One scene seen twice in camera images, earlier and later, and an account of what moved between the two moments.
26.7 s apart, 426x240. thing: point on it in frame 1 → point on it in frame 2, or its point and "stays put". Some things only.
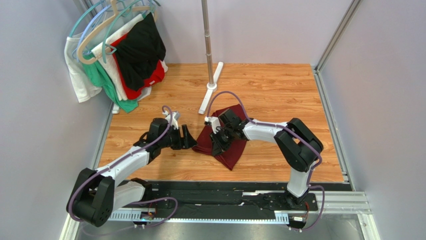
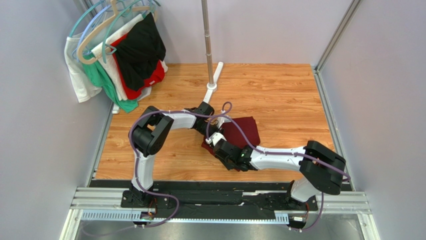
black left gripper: x=186 y=142 → x=216 y=129
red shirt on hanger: x=131 y=91 stays put
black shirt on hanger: x=139 y=52 stays put
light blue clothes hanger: x=86 y=26 stays put
